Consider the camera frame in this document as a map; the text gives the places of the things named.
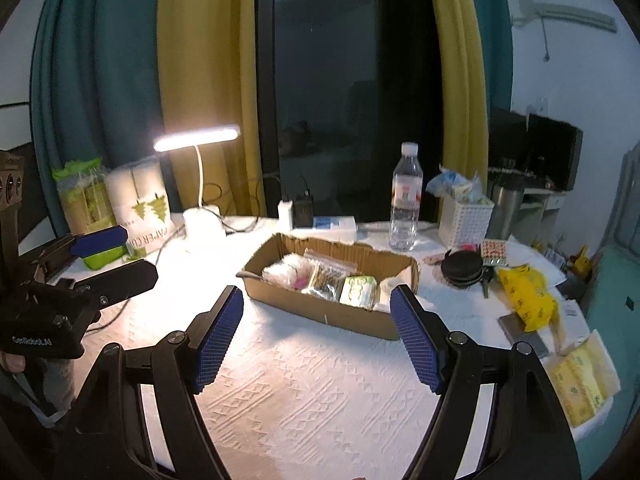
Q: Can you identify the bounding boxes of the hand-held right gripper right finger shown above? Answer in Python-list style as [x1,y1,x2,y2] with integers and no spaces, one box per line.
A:
[389,284,581,480]

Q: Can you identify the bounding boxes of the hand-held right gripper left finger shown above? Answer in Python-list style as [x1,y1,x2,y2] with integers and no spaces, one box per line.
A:
[52,285,246,480]

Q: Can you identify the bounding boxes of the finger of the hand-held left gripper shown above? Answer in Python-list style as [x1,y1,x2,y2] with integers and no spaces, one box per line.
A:
[34,225,129,274]
[74,258,160,309]

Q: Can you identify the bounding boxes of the bright green soft pad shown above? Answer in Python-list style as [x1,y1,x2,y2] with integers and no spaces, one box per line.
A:
[81,245,128,271]

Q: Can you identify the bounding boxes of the white tissue wad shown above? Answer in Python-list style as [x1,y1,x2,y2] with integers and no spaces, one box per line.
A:
[377,265,414,313]

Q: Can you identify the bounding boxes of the green snack packet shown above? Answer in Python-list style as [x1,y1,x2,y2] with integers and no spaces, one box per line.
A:
[340,275,378,308]

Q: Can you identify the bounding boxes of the cardboard box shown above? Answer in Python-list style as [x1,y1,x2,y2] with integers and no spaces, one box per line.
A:
[236,232,420,342]

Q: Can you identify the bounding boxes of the white fluffy tuft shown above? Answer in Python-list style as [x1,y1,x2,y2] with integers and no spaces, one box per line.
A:
[262,255,311,288]

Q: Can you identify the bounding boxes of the clear zip bag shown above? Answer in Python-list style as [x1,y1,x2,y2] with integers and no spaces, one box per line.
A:
[302,250,356,301]

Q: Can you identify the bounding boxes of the person's left forearm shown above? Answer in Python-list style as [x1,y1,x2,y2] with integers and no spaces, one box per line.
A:
[0,360,76,430]

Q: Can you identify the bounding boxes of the person's left hand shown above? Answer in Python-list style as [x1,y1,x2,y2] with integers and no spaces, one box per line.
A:
[0,351,27,375]

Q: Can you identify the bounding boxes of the green-topped paper cup pack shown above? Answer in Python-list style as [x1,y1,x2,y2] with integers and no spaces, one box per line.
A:
[51,158,118,235]

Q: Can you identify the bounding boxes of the white paper cup pack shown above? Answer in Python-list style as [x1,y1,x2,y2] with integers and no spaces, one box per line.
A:
[105,157,173,256]

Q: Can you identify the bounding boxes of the black round pouch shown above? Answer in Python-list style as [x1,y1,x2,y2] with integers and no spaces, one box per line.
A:
[440,249,485,288]

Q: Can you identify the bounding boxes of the white desk lamp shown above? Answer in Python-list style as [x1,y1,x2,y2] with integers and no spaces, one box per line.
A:
[152,124,242,254]

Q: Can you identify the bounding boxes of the grey phone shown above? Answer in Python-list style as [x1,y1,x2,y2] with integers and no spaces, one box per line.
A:
[498,312,550,359]

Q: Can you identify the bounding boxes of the white embossed tablecloth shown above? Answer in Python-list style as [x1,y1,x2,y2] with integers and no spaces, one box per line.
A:
[50,212,623,480]

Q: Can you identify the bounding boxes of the red blister pack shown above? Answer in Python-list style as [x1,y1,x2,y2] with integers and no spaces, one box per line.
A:
[480,239,510,267]

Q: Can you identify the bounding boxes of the yellow plastic bag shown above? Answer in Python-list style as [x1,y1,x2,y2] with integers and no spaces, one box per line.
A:
[497,264,560,333]

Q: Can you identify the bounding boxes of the white woven basket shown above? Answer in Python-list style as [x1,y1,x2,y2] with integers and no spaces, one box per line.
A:
[438,195,495,250]

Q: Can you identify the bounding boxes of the clear water bottle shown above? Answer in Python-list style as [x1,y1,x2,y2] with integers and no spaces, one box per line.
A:
[389,142,425,252]

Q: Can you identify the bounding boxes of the white and blue box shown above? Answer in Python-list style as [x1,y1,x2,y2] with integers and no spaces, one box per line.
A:
[312,216,358,241]

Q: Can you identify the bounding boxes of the wide teal curtain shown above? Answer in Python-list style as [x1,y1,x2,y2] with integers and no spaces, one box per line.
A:
[30,0,168,196]

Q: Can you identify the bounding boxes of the steel thermos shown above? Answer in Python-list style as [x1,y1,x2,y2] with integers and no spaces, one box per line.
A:
[487,180,526,241]

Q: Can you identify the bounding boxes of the packets in basket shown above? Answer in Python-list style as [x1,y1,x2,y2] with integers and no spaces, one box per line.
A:
[426,165,488,207]

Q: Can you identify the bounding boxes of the yellow tissue pack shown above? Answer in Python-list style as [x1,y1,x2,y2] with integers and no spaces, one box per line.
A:
[547,330,621,428]

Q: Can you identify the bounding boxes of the yellow toy figure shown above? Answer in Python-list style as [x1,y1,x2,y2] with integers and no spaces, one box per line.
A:
[570,246,592,277]

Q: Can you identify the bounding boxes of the white side desk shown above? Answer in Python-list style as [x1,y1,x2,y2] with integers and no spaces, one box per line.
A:
[520,187,567,247]

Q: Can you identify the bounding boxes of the teal bed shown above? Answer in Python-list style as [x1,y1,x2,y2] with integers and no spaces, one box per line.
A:
[584,245,640,343]

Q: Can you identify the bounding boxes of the wide yellow curtain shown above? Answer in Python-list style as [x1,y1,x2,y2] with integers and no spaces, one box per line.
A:
[157,0,267,217]

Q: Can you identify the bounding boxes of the black monitor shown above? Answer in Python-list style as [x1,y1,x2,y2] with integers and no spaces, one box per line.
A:
[527,112,584,192]

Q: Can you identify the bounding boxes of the grey bed headboard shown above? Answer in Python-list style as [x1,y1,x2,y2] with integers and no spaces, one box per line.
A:
[600,140,640,261]

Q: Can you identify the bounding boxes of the narrow yellow curtain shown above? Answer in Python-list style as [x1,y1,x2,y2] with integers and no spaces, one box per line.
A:
[425,0,490,187]

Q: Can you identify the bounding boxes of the dark glass window door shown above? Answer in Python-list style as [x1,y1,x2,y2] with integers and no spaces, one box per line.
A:
[255,0,446,221]

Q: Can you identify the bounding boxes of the narrow teal curtain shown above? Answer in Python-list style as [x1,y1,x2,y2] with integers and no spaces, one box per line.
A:
[460,0,515,111]

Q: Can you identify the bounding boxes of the white air conditioner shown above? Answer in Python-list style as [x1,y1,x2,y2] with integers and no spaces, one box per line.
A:
[517,0,618,35]

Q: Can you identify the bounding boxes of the black cable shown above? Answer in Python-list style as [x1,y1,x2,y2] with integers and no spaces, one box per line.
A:
[200,175,282,237]

